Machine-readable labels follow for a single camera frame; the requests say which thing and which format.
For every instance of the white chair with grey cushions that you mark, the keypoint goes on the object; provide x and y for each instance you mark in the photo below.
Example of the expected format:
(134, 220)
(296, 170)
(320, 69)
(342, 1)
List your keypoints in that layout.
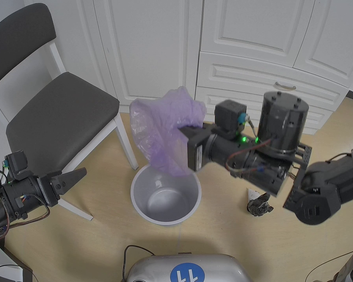
(61, 113)

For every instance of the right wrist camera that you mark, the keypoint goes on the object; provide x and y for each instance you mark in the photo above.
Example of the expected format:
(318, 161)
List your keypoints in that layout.
(228, 116)

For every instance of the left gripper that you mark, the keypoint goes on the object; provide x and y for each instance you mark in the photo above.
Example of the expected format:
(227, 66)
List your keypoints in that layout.
(26, 194)

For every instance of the crumpled black plastic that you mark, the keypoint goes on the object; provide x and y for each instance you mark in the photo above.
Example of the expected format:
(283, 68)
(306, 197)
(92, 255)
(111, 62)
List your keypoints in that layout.
(259, 206)

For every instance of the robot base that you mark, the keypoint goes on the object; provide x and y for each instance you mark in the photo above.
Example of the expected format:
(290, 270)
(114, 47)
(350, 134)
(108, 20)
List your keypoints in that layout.
(179, 266)

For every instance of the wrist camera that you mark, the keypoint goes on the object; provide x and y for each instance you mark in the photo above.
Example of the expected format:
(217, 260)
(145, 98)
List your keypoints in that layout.
(228, 116)
(17, 163)

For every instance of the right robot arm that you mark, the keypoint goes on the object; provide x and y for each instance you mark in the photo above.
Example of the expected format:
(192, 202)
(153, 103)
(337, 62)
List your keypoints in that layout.
(282, 119)

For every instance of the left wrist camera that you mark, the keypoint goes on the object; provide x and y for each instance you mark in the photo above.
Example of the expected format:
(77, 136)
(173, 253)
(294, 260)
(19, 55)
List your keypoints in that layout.
(17, 163)

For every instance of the purple plastic bag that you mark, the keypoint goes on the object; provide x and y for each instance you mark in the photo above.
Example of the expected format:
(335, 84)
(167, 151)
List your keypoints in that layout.
(161, 122)

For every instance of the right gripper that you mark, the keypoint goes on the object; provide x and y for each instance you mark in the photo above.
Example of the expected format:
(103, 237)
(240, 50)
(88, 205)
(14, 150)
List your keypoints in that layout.
(220, 150)

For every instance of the white trash bin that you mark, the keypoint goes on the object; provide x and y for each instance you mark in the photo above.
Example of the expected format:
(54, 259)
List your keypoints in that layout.
(164, 201)

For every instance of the white wardrobe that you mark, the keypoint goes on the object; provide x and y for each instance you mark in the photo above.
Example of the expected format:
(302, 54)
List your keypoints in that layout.
(238, 25)

